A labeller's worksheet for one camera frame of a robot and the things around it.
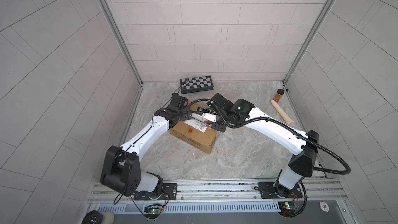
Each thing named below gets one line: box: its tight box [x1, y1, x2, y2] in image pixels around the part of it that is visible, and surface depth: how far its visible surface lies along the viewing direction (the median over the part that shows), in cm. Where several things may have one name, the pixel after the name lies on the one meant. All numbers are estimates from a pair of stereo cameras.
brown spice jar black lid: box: [272, 88, 285, 104], surface depth 102 cm
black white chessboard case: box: [179, 75, 214, 95], surface depth 114 cm
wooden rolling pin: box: [270, 99, 297, 128], surface depth 98 cm
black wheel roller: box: [81, 210, 104, 224], surface depth 57 cm
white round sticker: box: [319, 201, 330, 213], surface depth 69 cm
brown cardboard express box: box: [168, 100, 217, 154], surface depth 80 cm
